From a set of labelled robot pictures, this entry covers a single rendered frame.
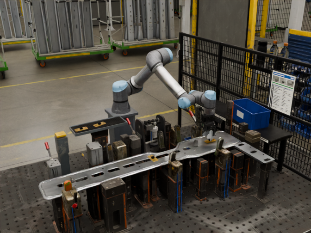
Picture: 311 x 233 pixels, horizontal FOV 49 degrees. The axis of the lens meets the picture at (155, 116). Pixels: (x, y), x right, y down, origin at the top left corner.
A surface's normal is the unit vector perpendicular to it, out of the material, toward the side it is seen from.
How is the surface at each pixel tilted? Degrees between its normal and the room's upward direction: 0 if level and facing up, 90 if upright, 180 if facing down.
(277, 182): 0
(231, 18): 90
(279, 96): 90
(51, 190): 0
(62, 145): 90
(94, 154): 90
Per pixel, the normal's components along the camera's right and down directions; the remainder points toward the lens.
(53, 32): 0.40, 0.29
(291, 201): -0.01, -0.92
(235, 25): -0.88, 0.20
